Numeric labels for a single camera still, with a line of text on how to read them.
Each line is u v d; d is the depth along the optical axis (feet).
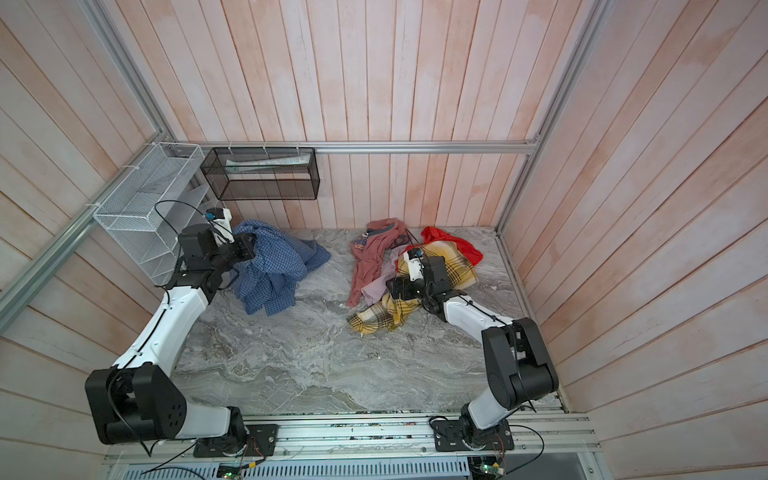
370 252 3.49
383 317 2.92
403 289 2.65
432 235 3.63
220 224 2.21
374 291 3.19
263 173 3.41
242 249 2.36
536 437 2.21
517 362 1.52
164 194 2.51
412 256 2.69
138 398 1.34
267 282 3.14
